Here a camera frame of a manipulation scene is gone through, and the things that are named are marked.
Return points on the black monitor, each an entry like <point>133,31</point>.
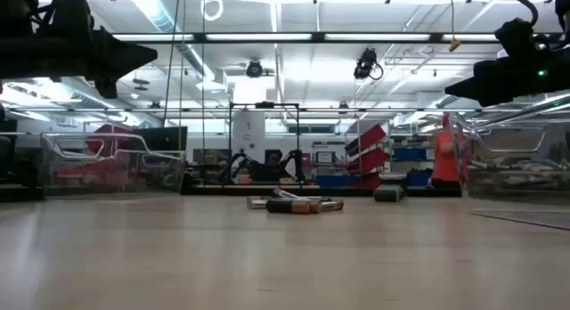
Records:
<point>165,138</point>

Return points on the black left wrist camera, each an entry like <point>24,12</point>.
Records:
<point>73,16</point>

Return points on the red bin rack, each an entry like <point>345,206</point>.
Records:
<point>100,143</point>
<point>367,141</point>

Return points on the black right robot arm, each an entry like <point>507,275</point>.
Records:
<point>563,7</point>

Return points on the blue shelf bins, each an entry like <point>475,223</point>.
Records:
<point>409,154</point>

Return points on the black round hanging camera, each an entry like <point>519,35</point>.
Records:
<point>254,69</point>

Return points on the small white screen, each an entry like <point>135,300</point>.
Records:
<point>325,157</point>

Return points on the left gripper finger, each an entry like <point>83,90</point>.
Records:
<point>120,56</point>

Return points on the blue storage bin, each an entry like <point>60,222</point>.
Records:
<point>418,178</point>
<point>334,181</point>

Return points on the person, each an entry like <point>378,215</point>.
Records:
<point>445,158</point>
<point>272,169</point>

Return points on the black copper Duracell AA battery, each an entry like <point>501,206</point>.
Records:
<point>289,206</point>

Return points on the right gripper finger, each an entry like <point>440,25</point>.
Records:
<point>481,83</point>

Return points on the silver black Energizer AAA battery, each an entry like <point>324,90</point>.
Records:
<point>333,205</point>
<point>257,203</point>

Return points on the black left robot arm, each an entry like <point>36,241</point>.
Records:
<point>18,56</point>

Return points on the silver black Energizer AA battery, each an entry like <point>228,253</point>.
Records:
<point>285,193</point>

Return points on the clear plastic bin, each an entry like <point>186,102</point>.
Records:
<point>111,176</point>
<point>512,181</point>

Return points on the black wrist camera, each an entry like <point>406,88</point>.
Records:
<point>514,38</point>
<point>73,16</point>

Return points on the white pillar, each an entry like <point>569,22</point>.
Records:
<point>248,132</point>

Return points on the black workstation frame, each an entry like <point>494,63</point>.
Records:
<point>265,104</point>

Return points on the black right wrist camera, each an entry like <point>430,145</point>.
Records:
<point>514,38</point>

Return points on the black grey handheld device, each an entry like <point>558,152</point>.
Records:
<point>388,193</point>

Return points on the black bar with light strips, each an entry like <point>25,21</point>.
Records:
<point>318,37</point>

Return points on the yellow hanging plug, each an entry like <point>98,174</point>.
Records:
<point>454,45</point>

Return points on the black aluminium table frame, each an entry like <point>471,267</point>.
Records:
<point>338,192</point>

